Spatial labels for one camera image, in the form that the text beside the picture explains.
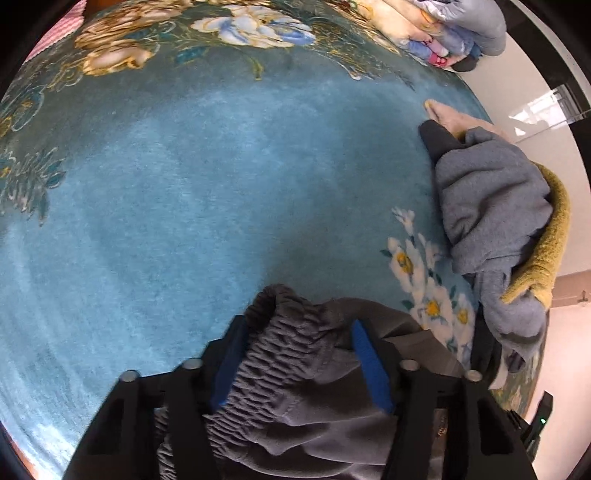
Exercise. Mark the stack of folded quilts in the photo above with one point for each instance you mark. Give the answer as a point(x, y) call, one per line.
point(443, 27)

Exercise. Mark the beige pink garment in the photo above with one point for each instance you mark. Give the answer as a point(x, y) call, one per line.
point(455, 117)

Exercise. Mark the grey hooded sweatshirt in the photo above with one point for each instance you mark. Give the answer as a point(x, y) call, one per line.
point(489, 203)

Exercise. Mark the grey elastic-waist pants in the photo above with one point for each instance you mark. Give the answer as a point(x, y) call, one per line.
point(295, 369)

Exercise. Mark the blue floral blanket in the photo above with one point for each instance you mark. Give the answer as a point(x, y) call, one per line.
point(207, 184)

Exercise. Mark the pink checked cloth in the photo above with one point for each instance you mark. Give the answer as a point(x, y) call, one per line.
point(55, 32)

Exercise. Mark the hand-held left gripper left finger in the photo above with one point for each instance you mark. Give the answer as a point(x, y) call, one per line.
point(227, 371)

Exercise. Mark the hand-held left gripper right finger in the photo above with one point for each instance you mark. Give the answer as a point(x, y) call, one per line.
point(372, 371)

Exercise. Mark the mustard yellow knit garment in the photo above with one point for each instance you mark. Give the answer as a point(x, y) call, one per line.
point(547, 258)

